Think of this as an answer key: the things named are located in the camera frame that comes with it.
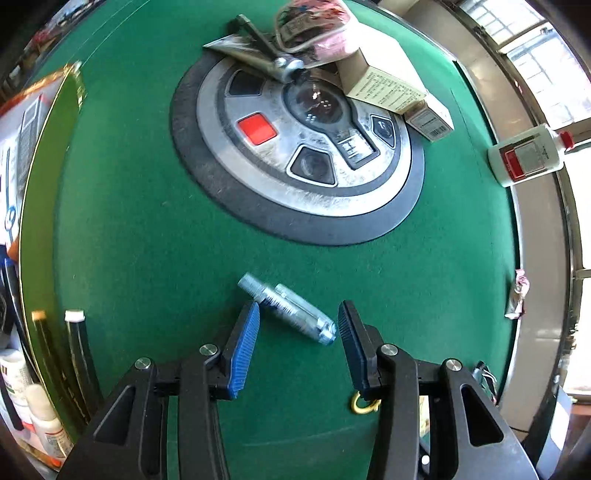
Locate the barred window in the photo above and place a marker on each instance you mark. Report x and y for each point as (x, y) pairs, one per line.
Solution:
(531, 55)

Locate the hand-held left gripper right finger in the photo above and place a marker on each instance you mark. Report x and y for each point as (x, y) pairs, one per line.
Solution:
(353, 350)

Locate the small white barcode box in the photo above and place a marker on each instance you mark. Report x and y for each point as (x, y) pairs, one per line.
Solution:
(431, 122)

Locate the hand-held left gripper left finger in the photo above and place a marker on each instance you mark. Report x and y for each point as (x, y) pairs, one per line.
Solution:
(242, 350)

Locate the silver metal anchor bolt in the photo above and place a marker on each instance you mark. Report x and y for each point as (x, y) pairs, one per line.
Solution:
(295, 309)

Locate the black gel pen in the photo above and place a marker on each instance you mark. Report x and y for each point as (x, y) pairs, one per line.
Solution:
(258, 38)

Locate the white pill bottle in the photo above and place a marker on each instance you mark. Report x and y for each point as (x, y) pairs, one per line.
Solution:
(46, 429)
(16, 374)

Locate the silver hand cream tube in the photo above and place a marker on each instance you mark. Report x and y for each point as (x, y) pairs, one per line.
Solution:
(249, 53)

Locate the pink cartoon pencil case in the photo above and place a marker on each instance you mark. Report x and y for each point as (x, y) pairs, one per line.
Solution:
(332, 41)

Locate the gold-rimmed white cardboard box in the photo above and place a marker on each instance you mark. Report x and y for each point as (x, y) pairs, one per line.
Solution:
(51, 138)

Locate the beige medicine box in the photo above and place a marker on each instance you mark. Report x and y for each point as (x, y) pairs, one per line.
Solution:
(383, 78)

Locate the white bottle red label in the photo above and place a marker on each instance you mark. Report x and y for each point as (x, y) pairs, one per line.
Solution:
(526, 154)

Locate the red white snack packet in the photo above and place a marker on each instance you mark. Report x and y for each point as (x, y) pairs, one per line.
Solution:
(517, 295)

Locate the round table centre console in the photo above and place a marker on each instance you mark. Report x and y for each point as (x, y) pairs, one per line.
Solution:
(323, 194)

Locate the black pen with gold end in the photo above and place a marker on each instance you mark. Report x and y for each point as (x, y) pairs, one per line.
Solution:
(46, 350)

